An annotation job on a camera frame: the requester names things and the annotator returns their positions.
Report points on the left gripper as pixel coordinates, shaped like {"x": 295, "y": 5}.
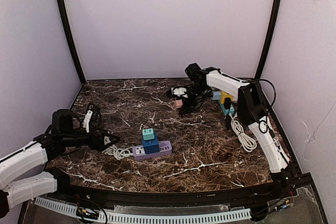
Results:
{"x": 94, "y": 138}

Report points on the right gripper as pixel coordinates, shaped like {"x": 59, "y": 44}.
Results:
{"x": 191, "y": 99}

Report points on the pink charger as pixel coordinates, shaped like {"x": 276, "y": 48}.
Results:
{"x": 179, "y": 103}

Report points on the light blue charger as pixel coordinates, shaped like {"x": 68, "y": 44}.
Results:
{"x": 216, "y": 95}

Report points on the small teal plug adapter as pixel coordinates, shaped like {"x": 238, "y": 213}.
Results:
{"x": 148, "y": 134}

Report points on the yellow cube socket adapter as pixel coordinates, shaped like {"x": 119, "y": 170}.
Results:
{"x": 225, "y": 97}

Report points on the black power adapter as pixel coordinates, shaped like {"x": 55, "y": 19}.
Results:
{"x": 227, "y": 103}

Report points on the dark blue cube adapter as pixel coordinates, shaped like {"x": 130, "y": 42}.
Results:
{"x": 150, "y": 145}

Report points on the teal power strip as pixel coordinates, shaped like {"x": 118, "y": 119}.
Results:
{"x": 229, "y": 111}

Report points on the purple power strip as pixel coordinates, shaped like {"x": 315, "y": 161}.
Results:
{"x": 162, "y": 148}

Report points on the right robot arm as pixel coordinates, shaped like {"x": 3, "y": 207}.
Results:
{"x": 252, "y": 112}

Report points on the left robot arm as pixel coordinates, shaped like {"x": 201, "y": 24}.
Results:
{"x": 59, "y": 136}

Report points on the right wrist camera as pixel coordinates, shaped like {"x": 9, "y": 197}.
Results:
{"x": 177, "y": 92}

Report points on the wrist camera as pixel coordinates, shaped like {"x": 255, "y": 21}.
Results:
{"x": 93, "y": 115}
{"x": 177, "y": 92}

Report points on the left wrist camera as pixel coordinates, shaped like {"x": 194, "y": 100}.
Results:
{"x": 93, "y": 115}

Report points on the white slotted cable duct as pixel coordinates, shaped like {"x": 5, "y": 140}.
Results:
{"x": 107, "y": 216}

